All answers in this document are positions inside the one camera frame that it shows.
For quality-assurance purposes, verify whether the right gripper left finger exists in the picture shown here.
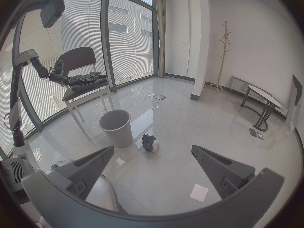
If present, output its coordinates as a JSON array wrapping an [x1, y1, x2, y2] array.
[[50, 146, 115, 201]]

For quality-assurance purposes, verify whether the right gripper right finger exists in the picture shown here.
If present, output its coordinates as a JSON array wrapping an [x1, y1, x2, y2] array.
[[191, 145, 256, 201]]

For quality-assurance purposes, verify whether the black plastic bag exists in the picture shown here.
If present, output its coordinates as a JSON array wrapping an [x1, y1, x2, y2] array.
[[68, 71, 109, 92]]

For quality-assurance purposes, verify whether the black plastic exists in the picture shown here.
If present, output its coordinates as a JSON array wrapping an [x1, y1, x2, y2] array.
[[142, 134, 156, 153]]

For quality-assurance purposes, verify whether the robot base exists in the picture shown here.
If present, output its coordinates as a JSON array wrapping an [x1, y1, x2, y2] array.
[[0, 140, 129, 228]]

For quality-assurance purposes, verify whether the white trash bin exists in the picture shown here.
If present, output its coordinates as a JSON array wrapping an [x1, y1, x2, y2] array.
[[99, 110, 133, 148]]

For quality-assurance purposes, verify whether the brown backed white chair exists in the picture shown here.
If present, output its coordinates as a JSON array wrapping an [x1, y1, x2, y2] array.
[[62, 47, 115, 140]]

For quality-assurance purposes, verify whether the window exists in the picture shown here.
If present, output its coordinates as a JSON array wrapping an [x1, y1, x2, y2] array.
[[0, 0, 158, 156]]

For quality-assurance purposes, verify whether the round white table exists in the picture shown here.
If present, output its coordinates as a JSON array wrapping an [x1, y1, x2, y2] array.
[[241, 85, 290, 132]]

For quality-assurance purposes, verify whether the beige curtain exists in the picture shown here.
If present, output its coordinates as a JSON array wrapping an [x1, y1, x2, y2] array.
[[154, 0, 167, 78]]

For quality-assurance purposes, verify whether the wooden coat rack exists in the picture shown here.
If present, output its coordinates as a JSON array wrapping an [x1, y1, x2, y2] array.
[[206, 21, 234, 94]]

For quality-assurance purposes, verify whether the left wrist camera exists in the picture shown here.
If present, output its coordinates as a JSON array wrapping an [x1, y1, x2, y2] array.
[[55, 60, 67, 75]]

